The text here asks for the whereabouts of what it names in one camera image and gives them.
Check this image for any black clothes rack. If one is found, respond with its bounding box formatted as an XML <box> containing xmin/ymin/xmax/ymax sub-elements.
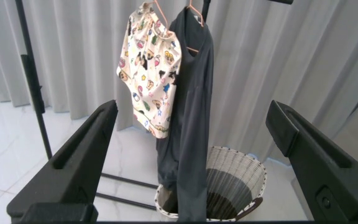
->
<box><xmin>14</xmin><ymin>0</ymin><xmax>294</xmax><ymax>211</ymax></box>

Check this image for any cream printed garment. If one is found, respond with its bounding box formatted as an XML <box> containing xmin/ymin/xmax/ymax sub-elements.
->
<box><xmin>116</xmin><ymin>2</ymin><xmax>182</xmax><ymax>139</ymax></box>

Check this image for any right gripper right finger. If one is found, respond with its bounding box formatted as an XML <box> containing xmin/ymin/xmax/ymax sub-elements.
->
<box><xmin>265</xmin><ymin>100</ymin><xmax>358</xmax><ymax>223</ymax></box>

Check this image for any white laundry basket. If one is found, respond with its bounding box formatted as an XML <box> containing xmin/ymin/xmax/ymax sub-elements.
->
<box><xmin>154</xmin><ymin>146</ymin><xmax>268</xmax><ymax>222</ymax></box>

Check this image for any dark grey garment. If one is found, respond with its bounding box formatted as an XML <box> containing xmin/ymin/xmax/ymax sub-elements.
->
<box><xmin>155</xmin><ymin>6</ymin><xmax>214</xmax><ymax>222</ymax></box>

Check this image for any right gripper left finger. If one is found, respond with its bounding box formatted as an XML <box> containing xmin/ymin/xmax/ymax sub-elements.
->
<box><xmin>6</xmin><ymin>99</ymin><xmax>119</xmax><ymax>223</ymax></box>

